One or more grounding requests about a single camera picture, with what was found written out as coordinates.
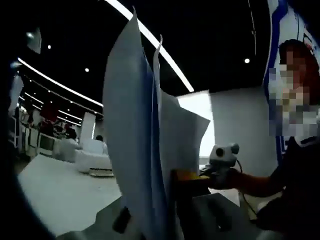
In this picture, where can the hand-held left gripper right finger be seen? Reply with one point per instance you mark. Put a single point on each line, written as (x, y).
(200, 215)

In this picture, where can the white table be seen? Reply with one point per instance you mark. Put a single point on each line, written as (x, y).
(62, 190)

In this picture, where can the blue white wall poster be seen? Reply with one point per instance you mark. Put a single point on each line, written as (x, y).
(287, 25)

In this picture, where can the stack of white printing papers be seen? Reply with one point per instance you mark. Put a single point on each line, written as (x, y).
(130, 112)

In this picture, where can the person's right hand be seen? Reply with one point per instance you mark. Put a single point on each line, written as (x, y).
(225, 181)

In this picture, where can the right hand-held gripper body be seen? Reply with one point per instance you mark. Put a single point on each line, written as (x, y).
(223, 155)

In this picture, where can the ceiling air conditioner vent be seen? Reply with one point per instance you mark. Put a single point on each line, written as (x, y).
(33, 40)

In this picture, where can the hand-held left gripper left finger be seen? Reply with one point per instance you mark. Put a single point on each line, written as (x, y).
(100, 225)

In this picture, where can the person's head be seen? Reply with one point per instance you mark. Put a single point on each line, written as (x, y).
(310, 67)

